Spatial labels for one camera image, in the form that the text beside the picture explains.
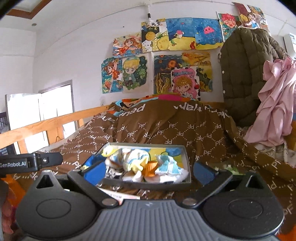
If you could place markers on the mermaid girl painting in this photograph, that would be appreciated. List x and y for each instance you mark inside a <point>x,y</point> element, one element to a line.
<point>111,75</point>

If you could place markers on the white baby cloth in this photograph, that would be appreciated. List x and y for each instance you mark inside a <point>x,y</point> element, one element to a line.
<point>167,172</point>

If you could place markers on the olive quilted jacket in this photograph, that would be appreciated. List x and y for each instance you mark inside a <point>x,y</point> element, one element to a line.
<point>241,59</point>

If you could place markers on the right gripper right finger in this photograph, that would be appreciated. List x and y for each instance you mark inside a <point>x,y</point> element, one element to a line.
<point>213,182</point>

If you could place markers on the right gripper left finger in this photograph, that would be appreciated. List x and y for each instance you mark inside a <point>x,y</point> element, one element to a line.
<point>87,180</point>

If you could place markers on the grey sock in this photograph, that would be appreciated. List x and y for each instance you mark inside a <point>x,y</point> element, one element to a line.
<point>112,173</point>

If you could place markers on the brown patterned PF blanket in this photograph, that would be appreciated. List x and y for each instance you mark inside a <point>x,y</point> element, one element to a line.
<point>209,135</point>

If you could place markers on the blond boy painting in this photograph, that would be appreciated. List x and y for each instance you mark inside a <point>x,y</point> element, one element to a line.
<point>135,74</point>

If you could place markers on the yellow planet painting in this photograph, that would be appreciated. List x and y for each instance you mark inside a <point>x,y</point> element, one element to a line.
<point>154,36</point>

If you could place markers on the blue sea beach painting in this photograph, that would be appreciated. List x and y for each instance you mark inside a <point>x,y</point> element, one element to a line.
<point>194,34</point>

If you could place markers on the top right cartoon painting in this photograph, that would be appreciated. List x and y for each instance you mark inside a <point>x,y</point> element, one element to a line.
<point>251,16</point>

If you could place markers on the orange girl small painting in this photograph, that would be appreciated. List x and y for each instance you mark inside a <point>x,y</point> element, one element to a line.
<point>128,45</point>

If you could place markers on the window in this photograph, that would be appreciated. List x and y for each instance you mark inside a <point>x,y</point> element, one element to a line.
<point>27,108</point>

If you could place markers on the wooden bed rail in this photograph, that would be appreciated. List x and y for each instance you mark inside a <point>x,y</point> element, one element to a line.
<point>52,127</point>

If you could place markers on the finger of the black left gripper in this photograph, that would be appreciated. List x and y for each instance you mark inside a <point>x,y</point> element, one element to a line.
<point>50,159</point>

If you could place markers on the grey tray with cartoon lining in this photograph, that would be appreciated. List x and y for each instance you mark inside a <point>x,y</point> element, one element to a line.
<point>178,152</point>

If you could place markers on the starry night style painting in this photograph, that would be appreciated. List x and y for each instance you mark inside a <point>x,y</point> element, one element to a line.
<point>163,65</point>

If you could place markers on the orange fabric cup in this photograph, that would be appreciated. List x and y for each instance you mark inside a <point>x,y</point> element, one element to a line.
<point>150,168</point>

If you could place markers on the red hair child painting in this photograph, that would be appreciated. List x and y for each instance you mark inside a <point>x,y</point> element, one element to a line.
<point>228,24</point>

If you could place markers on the striped yellow sock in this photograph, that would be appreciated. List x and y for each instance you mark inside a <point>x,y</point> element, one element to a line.
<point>128,159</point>

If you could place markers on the pink shirt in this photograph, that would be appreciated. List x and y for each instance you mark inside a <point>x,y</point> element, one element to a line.
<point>275,113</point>

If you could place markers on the green white beaded bag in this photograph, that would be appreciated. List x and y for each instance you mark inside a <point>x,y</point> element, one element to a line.
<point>229,168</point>

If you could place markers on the person's left hand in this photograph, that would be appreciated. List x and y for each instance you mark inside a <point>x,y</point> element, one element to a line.
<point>6,209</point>

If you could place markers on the pink girl painting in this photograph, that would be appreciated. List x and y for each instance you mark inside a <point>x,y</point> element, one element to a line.
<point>185,82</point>

